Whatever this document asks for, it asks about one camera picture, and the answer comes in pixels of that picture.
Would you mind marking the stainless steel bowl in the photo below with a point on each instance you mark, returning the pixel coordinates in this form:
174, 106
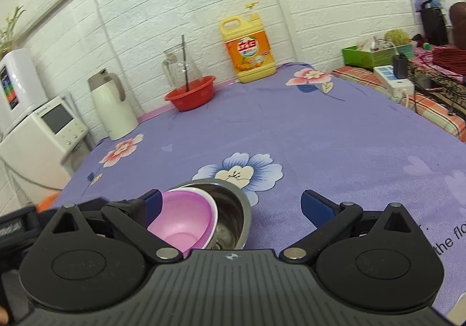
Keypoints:
233, 217

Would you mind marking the white water purifier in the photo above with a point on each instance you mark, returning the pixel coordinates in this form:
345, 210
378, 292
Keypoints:
20, 82

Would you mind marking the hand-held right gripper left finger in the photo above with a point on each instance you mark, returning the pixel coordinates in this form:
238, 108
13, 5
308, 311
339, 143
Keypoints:
154, 204

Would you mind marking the black stirring stick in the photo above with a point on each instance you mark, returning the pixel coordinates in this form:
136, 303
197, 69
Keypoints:
185, 64

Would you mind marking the purple floral tablecloth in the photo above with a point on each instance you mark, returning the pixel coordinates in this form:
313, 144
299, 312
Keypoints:
309, 136

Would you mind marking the pink plastic bowl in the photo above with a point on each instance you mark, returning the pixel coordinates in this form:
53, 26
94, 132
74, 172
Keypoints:
185, 217

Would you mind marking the dark red knitted cloth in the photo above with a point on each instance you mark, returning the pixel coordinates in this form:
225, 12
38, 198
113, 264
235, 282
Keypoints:
451, 58

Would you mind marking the plaid cloth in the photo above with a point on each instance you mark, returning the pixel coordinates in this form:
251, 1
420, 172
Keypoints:
433, 107

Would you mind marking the white water dispenser with screen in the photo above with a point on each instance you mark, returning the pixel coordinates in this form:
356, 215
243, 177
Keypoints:
40, 147

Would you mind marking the red plastic basket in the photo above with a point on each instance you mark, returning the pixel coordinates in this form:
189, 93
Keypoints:
191, 96

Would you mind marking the green plant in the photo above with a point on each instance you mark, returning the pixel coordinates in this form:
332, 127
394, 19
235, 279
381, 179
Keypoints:
9, 35

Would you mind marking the person's left hand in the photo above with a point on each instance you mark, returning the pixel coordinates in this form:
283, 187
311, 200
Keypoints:
3, 315

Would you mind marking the clear glass pitcher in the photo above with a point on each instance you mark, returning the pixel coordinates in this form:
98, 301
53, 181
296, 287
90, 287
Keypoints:
178, 67

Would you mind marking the white power strip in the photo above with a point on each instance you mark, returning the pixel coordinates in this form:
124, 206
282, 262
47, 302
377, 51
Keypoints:
393, 86

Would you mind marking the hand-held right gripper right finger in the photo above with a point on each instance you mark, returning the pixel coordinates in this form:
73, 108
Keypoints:
313, 202

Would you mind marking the white bowl with red pattern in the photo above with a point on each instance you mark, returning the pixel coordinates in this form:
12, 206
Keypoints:
214, 218

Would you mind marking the black power adapter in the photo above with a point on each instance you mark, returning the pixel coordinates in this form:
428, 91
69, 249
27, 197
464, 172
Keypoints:
399, 66

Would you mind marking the white thermos jug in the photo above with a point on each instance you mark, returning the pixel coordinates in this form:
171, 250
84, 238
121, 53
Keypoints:
113, 107

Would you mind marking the green box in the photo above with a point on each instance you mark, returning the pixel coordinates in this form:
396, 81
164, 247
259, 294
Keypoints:
367, 56

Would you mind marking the yellow detergent bottle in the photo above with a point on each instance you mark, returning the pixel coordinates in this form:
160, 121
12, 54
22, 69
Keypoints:
251, 53

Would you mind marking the yellow yarn ball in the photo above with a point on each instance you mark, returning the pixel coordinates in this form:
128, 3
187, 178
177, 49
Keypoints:
397, 36

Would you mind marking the orange plastic stool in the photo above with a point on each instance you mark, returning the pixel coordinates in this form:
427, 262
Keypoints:
47, 202

